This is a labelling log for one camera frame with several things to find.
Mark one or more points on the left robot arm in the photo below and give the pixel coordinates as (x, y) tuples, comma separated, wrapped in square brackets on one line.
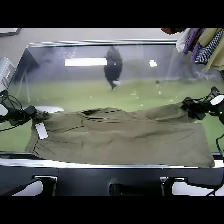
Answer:
[(3, 110)]

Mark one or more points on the purple garment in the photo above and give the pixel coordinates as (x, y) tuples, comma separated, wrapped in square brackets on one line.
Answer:
[(191, 40)]

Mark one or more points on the olive green trousers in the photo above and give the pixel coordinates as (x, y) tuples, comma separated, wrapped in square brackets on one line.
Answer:
[(126, 140)]

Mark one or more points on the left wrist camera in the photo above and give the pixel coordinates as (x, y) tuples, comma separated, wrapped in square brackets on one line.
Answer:
[(5, 95)]

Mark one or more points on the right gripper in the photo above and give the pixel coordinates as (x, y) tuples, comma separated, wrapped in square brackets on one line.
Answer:
[(193, 108)]

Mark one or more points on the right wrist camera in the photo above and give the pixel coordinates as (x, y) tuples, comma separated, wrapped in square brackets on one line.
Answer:
[(214, 91)]

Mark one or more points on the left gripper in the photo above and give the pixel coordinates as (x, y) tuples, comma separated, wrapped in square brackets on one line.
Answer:
[(29, 113)]

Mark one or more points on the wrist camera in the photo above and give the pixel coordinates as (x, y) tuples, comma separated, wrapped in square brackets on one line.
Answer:
[(214, 91), (5, 95)]

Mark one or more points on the dark dotted garment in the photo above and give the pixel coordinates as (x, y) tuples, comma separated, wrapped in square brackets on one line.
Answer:
[(208, 50)]

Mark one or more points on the white garment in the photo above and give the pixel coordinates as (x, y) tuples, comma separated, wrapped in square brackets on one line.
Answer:
[(181, 41)]

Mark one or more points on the silver frame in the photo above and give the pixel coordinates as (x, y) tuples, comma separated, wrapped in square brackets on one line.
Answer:
[(20, 162)]

